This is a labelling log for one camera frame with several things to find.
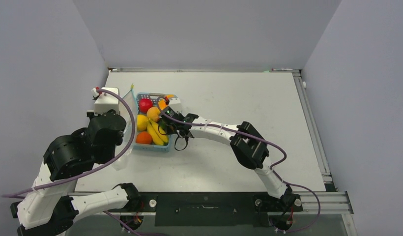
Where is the yellow banana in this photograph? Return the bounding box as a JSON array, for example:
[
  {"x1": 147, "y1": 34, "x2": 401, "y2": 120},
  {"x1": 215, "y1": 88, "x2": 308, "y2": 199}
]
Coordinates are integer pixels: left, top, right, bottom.
[{"x1": 147, "y1": 119, "x2": 169, "y2": 146}]

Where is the orange fruit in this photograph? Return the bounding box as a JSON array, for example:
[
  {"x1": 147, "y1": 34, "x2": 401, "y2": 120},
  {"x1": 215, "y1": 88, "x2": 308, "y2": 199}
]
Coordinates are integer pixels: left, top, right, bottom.
[{"x1": 135, "y1": 131, "x2": 153, "y2": 145}]

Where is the blue plastic basket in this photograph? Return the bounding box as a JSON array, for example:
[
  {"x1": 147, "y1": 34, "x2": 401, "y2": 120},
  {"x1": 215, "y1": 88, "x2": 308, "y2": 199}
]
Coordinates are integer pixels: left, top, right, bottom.
[{"x1": 128, "y1": 90, "x2": 176, "y2": 152}]

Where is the clear zip top bag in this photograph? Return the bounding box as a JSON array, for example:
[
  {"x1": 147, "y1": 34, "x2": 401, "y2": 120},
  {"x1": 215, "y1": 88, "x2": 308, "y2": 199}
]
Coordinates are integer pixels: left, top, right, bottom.
[{"x1": 111, "y1": 84, "x2": 138, "y2": 171}]

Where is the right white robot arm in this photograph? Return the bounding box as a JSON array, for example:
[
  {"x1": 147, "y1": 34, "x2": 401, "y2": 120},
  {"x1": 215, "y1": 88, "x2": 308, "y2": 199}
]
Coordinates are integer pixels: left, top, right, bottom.
[{"x1": 161, "y1": 108, "x2": 302, "y2": 212}]

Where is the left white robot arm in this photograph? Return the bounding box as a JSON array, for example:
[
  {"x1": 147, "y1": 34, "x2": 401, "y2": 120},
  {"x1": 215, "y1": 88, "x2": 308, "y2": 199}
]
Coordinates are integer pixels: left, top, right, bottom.
[{"x1": 10, "y1": 110, "x2": 141, "y2": 236}]

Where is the peach fruit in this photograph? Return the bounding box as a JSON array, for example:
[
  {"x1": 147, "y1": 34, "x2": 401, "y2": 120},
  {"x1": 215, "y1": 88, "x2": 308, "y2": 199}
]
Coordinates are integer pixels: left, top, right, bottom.
[{"x1": 146, "y1": 107, "x2": 161, "y2": 122}]

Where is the orange yellow mango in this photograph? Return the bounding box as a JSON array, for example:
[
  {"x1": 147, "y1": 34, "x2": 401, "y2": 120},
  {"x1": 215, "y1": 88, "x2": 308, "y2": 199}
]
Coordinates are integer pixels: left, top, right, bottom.
[{"x1": 158, "y1": 94, "x2": 175, "y2": 111}]

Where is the yellow lemon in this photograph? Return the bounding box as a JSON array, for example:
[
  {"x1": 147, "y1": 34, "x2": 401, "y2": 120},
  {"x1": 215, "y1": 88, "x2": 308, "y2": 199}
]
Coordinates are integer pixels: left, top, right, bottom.
[{"x1": 136, "y1": 114, "x2": 148, "y2": 132}]

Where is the red apple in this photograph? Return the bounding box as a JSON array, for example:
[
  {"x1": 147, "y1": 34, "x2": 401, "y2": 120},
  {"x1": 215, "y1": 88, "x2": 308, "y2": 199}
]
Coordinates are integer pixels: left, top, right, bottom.
[{"x1": 138, "y1": 98, "x2": 153, "y2": 114}]

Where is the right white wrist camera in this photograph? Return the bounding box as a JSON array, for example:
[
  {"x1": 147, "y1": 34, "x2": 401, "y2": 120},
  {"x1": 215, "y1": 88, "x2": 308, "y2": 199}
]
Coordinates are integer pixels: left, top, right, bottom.
[{"x1": 168, "y1": 97, "x2": 182, "y2": 113}]

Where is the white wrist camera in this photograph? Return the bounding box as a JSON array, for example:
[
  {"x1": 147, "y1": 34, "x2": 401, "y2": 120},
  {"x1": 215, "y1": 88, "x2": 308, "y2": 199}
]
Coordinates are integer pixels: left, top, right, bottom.
[
  {"x1": 91, "y1": 87, "x2": 120, "y2": 115},
  {"x1": 168, "y1": 97, "x2": 182, "y2": 113}
]

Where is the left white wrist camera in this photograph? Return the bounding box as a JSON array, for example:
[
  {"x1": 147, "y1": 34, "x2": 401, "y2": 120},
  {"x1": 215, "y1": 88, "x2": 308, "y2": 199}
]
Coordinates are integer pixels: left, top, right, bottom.
[{"x1": 91, "y1": 87, "x2": 120, "y2": 115}]

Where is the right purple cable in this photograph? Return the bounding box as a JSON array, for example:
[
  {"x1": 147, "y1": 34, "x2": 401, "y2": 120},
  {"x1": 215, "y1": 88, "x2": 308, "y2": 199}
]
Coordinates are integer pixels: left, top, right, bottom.
[{"x1": 156, "y1": 96, "x2": 322, "y2": 234}]

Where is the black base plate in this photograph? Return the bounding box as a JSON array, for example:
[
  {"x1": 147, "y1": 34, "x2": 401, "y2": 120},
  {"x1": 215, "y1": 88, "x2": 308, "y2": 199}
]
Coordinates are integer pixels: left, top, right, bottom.
[{"x1": 133, "y1": 191, "x2": 280, "y2": 228}]

